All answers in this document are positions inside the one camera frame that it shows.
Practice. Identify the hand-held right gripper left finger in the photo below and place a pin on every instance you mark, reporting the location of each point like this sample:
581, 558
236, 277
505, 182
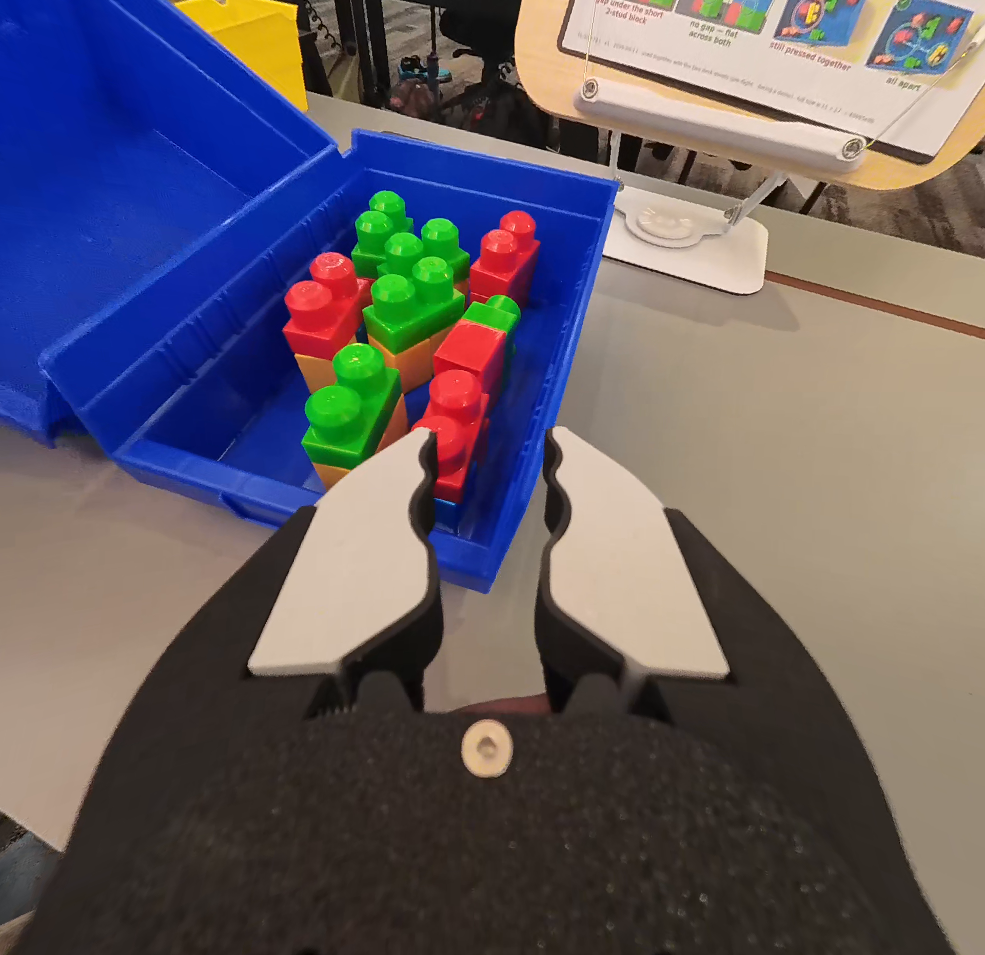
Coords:
347, 574

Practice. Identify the wooden clipboard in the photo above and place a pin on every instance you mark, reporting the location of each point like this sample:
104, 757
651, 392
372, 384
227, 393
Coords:
539, 47

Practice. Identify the blue plastic bin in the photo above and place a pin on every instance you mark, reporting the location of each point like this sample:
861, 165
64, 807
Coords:
108, 171
200, 386

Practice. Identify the yellow plastic bin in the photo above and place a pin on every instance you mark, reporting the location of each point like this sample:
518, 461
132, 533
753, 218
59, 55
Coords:
254, 40

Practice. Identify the pile of colourful toy blocks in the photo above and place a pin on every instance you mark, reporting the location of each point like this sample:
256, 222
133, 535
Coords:
408, 317

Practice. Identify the printed instruction sheet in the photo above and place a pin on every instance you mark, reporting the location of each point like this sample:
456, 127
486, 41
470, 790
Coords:
739, 32

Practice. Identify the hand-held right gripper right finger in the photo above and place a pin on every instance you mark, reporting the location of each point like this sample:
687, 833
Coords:
634, 574

